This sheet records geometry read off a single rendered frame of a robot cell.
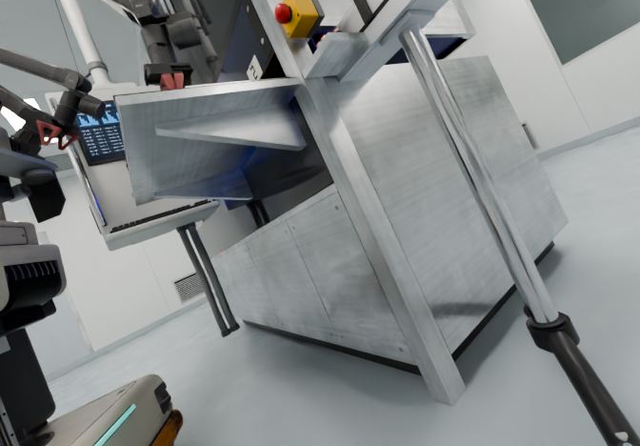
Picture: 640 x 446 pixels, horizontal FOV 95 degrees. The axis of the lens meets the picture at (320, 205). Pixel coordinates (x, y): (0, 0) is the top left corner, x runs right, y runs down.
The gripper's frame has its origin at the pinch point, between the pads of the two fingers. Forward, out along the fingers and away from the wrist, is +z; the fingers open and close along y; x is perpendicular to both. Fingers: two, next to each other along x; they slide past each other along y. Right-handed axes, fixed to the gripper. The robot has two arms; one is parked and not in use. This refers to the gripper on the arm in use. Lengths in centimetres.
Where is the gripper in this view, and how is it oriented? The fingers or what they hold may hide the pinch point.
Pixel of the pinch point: (180, 107)
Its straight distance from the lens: 79.3
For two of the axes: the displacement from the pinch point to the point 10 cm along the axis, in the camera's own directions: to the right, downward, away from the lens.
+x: -4.7, 2.5, 8.5
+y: 8.0, -2.7, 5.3
